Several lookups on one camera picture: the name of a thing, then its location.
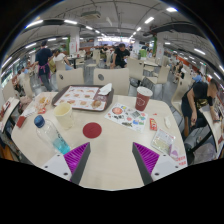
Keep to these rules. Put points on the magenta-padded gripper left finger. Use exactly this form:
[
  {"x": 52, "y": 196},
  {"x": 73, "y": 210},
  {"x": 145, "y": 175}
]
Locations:
[{"x": 77, "y": 156}]

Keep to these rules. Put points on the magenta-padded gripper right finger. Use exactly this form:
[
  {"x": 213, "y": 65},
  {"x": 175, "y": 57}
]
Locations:
[{"x": 146, "y": 157}]

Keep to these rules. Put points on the clear bottle with blue cap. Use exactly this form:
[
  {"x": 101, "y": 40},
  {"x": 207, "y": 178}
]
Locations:
[{"x": 50, "y": 133}]

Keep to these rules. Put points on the clear plastic bag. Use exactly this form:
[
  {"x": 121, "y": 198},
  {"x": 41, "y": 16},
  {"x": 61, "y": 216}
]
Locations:
[{"x": 162, "y": 141}]

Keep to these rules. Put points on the flat round red coaster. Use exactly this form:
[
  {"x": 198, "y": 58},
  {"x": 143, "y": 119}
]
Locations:
[{"x": 92, "y": 130}]

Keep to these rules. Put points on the red sauce packet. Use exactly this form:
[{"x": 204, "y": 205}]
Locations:
[{"x": 153, "y": 124}]

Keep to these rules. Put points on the white sign with red print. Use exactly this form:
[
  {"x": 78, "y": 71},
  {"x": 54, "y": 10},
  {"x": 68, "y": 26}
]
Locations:
[{"x": 181, "y": 161}]

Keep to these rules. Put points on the small white packet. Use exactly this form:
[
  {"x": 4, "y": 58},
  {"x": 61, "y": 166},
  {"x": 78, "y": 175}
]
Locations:
[{"x": 167, "y": 122}]

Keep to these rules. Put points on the cream paper cup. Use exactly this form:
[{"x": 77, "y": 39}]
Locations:
[{"x": 64, "y": 115}]

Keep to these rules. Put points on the colourful sticker sheet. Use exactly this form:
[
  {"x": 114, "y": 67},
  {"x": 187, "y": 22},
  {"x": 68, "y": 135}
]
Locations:
[{"x": 126, "y": 117}]

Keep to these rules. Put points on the red paper cup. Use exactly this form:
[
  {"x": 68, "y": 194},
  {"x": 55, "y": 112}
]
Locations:
[{"x": 143, "y": 100}]

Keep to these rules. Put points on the printed paper tray liner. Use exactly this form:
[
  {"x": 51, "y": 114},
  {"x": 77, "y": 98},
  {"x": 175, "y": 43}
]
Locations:
[{"x": 78, "y": 96}]

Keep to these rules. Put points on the brown food tray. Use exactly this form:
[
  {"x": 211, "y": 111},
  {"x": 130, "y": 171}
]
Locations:
[{"x": 108, "y": 100}]

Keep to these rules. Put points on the fries in paper wrapper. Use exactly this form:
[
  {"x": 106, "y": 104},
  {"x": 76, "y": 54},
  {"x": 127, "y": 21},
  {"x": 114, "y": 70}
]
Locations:
[{"x": 43, "y": 101}]

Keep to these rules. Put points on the white paper napkin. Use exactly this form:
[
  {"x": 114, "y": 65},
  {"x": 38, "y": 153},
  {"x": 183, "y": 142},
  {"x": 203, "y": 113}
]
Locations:
[{"x": 105, "y": 89}]

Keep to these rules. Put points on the beige side table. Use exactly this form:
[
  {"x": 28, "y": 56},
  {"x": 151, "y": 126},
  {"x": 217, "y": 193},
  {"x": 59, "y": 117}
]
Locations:
[
  {"x": 213, "y": 126},
  {"x": 10, "y": 110}
]

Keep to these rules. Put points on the beige chair with round hole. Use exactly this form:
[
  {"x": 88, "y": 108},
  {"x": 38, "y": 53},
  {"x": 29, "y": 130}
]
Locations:
[
  {"x": 113, "y": 80},
  {"x": 71, "y": 77}
]

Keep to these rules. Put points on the person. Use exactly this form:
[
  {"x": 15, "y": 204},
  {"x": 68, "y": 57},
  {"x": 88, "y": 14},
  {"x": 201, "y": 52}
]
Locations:
[
  {"x": 60, "y": 57},
  {"x": 120, "y": 56},
  {"x": 198, "y": 95},
  {"x": 43, "y": 60}
]

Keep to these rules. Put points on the beige chairs group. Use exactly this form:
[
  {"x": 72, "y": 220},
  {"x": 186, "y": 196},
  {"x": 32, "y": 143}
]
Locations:
[{"x": 136, "y": 68}]

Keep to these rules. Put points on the ceiling air conditioner unit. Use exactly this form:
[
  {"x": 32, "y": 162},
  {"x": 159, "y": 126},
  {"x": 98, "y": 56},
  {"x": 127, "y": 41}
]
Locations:
[{"x": 91, "y": 14}]

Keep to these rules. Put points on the ceiling lights group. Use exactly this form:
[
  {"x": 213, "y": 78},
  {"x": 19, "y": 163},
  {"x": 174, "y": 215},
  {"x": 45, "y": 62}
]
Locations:
[{"x": 171, "y": 9}]

